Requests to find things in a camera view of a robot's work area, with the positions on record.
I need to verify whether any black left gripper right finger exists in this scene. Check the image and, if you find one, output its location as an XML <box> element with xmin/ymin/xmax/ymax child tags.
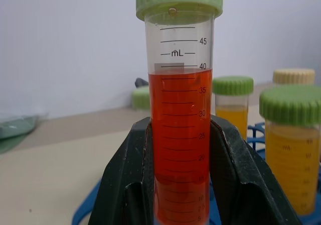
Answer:
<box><xmin>209</xmin><ymin>114</ymin><xmax>303</xmax><ymax>225</ymax></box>

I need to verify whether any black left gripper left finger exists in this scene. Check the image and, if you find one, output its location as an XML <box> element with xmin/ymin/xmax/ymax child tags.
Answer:
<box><xmin>87</xmin><ymin>116</ymin><xmax>155</xmax><ymax>225</ymax></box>

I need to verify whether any yellow liquid tube green cap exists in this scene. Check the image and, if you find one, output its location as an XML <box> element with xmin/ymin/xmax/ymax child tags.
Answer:
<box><xmin>212</xmin><ymin>76</ymin><xmax>254</xmax><ymax>142</ymax></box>
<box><xmin>259</xmin><ymin>86</ymin><xmax>321</xmax><ymax>215</ymax></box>

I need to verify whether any red liquid tube green cap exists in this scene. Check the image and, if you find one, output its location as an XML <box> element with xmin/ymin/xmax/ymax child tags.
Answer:
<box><xmin>131</xmin><ymin>86</ymin><xmax>151</xmax><ymax>119</ymax></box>
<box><xmin>135</xmin><ymin>0</ymin><xmax>224</xmax><ymax>225</ymax></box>

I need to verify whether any blue tube rack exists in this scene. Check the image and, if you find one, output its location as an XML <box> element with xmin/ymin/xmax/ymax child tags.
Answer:
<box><xmin>72</xmin><ymin>122</ymin><xmax>321</xmax><ymax>225</ymax></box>

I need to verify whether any brown liquid tube beige cap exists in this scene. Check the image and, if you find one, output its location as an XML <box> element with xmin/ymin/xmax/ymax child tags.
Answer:
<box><xmin>272</xmin><ymin>68</ymin><xmax>316</xmax><ymax>89</ymax></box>

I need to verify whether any dark grey object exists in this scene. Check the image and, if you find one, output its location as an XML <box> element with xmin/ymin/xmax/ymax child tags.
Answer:
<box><xmin>135</xmin><ymin>77</ymin><xmax>150</xmax><ymax>88</ymax></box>

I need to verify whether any green plastic bag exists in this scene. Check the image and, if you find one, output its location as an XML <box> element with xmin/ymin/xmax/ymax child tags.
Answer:
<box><xmin>0</xmin><ymin>113</ymin><xmax>48</xmax><ymax>154</ymax></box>

